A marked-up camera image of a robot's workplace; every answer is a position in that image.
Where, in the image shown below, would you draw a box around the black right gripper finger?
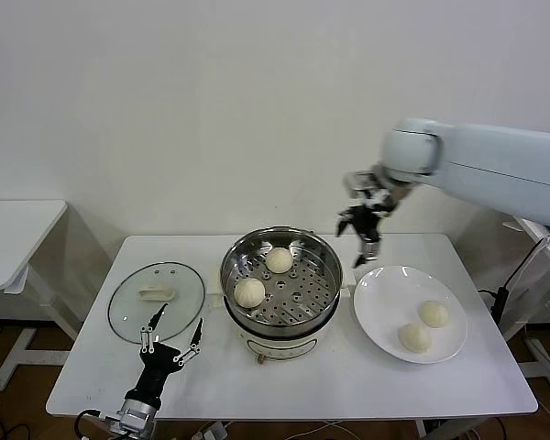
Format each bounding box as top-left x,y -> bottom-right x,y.
351,237 -> 382,270
335,206 -> 361,238

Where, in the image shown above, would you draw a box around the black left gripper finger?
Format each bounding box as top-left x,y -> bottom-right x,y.
139,302 -> 170,355
172,317 -> 204,367

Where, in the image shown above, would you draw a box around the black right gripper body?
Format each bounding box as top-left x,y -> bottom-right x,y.
349,203 -> 386,245

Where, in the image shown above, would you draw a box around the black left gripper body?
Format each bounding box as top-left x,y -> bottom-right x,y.
125,342 -> 185,408

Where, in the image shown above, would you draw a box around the round glass pot lid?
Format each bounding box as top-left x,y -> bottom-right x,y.
107,261 -> 206,345

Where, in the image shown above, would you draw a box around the white steamed baozi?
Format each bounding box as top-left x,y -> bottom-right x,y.
234,278 -> 266,309
265,246 -> 293,275
397,323 -> 433,356
419,300 -> 451,329

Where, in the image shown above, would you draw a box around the stainless steel steamer basket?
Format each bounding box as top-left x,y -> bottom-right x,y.
219,226 -> 343,338

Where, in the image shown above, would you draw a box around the white round plate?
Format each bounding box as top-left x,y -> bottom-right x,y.
353,265 -> 468,366

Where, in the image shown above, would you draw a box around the white floor power strip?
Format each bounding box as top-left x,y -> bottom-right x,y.
196,420 -> 228,440

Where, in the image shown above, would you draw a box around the white desk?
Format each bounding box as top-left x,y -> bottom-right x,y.
505,214 -> 550,381

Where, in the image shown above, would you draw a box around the white side table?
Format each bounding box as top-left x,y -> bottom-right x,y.
0,199 -> 82,391

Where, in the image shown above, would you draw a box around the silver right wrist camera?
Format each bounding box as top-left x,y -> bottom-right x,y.
342,170 -> 381,199

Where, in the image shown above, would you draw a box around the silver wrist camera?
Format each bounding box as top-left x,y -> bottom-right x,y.
75,409 -> 126,435
342,170 -> 381,199

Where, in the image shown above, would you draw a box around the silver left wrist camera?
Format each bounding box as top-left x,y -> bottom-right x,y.
75,409 -> 126,435

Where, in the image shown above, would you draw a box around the black power adapter cable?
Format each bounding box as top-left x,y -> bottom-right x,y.
478,237 -> 550,329

